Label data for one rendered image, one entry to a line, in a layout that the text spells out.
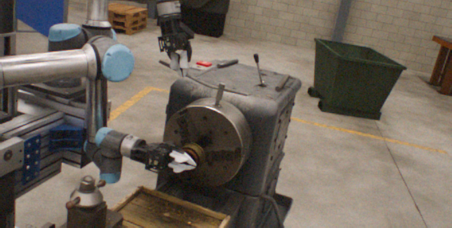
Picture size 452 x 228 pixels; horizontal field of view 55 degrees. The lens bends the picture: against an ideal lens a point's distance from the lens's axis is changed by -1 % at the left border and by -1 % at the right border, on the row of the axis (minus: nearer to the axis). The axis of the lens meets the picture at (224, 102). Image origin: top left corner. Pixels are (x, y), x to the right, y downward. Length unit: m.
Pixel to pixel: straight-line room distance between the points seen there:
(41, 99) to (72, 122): 0.16
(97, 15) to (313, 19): 9.83
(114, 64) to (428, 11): 10.79
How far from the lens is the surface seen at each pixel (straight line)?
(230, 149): 1.52
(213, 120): 1.54
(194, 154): 1.46
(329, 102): 6.14
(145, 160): 1.45
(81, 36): 1.80
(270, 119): 1.65
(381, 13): 11.57
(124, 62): 1.39
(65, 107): 1.80
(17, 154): 1.46
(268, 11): 11.43
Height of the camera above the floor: 1.73
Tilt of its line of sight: 18 degrees down
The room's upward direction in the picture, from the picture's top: 10 degrees clockwise
